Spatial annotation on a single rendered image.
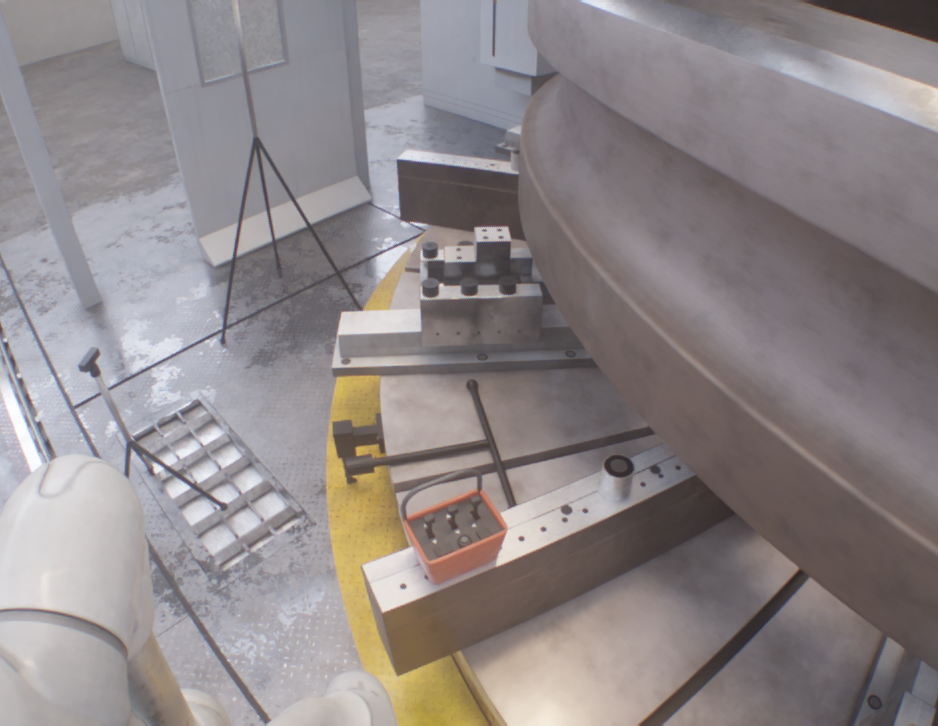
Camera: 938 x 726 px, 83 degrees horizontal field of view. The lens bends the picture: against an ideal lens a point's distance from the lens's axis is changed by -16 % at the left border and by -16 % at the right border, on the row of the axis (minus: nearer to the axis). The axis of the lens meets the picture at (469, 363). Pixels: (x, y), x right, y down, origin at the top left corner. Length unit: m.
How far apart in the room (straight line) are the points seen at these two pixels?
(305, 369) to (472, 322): 1.05
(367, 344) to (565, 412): 0.80
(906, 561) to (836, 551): 0.14
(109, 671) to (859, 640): 1.92
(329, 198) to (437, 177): 1.27
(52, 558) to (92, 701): 0.11
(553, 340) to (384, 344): 0.66
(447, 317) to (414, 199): 1.30
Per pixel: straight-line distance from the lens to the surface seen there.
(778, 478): 1.31
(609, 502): 1.60
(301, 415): 2.82
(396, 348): 2.46
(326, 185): 4.48
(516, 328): 2.32
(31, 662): 0.51
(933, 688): 1.95
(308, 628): 2.20
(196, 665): 2.26
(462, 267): 2.29
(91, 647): 0.53
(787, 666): 1.95
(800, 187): 1.08
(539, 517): 1.54
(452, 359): 2.45
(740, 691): 1.86
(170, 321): 3.67
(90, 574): 0.55
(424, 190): 3.41
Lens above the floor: 1.94
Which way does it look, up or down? 40 degrees down
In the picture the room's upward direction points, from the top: straight up
